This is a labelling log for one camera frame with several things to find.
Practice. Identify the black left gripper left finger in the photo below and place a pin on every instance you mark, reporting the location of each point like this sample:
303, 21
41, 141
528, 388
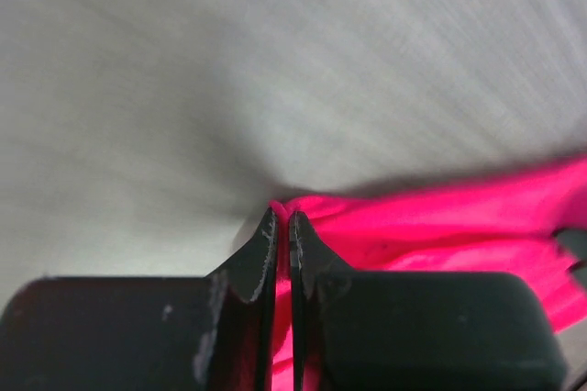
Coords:
209, 332

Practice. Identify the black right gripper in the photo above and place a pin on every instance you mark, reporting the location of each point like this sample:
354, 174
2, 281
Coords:
573, 242

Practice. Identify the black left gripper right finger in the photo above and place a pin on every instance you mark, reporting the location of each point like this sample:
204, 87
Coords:
374, 330

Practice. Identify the bright pink t shirt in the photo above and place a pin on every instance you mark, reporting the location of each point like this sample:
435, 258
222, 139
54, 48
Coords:
507, 223

